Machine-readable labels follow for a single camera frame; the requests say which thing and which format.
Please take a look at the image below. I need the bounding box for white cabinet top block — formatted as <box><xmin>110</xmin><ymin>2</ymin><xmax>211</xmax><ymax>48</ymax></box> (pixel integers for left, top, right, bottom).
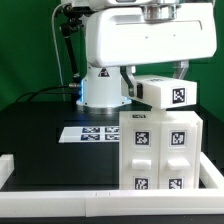
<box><xmin>121</xmin><ymin>75</ymin><xmax>197</xmax><ymax>109</ymax></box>

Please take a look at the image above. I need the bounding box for white cable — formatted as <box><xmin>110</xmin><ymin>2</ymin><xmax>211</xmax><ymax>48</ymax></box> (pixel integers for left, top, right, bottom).
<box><xmin>50</xmin><ymin>2</ymin><xmax>73</xmax><ymax>102</ymax></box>

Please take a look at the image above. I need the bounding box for white cabinet body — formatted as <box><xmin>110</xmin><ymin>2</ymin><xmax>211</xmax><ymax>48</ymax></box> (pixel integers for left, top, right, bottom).
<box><xmin>119</xmin><ymin>111</ymin><xmax>203</xmax><ymax>190</ymax></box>

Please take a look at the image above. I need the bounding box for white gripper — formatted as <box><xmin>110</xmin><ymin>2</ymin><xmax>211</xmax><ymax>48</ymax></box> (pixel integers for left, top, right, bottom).
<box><xmin>86</xmin><ymin>3</ymin><xmax>217</xmax><ymax>97</ymax></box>

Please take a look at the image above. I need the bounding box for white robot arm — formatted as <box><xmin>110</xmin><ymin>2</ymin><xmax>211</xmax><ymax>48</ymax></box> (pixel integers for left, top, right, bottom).
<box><xmin>61</xmin><ymin>0</ymin><xmax>217</xmax><ymax>110</ymax></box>

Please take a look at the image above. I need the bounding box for white cabinet door panel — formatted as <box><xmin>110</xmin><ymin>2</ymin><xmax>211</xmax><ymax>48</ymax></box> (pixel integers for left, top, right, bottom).
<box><xmin>119</xmin><ymin>121</ymin><xmax>160</xmax><ymax>190</ymax></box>
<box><xmin>159</xmin><ymin>122</ymin><xmax>198</xmax><ymax>190</ymax></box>

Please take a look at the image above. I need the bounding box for black cable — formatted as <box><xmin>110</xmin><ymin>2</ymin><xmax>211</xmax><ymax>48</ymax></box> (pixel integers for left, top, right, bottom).
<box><xmin>15</xmin><ymin>83</ymin><xmax>82</xmax><ymax>103</ymax></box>

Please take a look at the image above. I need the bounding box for white marker base plate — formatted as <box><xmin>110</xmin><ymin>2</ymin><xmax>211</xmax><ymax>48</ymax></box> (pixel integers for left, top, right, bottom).
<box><xmin>59</xmin><ymin>126</ymin><xmax>119</xmax><ymax>143</ymax></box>

